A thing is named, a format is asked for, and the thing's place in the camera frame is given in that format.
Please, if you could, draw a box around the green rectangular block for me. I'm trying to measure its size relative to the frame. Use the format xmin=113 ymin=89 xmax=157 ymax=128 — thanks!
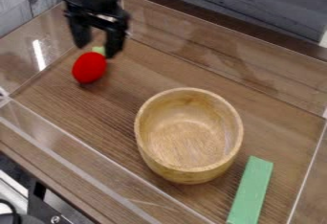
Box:
xmin=226 ymin=156 xmax=274 ymax=224

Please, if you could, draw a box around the red plush strawberry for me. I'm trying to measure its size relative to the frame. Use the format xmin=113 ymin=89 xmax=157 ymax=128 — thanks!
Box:
xmin=73 ymin=47 xmax=107 ymax=84

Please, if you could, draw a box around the black cable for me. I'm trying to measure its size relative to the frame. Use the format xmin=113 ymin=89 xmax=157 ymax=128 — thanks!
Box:
xmin=0 ymin=199 xmax=21 ymax=224

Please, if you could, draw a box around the black table leg clamp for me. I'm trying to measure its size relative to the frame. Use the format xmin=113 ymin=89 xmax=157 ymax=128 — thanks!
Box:
xmin=27 ymin=180 xmax=74 ymax=224

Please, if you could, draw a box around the clear acrylic tray wall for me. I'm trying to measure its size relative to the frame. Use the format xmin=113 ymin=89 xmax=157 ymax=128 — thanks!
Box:
xmin=0 ymin=0 xmax=327 ymax=224

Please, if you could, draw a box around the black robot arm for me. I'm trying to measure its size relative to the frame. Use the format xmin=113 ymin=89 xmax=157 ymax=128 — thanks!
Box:
xmin=65 ymin=0 xmax=131 ymax=58

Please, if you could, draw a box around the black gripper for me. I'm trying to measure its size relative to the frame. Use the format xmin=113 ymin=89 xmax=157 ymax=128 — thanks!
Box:
xmin=65 ymin=0 xmax=131 ymax=58

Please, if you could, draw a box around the wooden bowl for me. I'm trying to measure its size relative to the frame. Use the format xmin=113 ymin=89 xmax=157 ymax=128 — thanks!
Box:
xmin=134 ymin=87 xmax=245 ymax=185

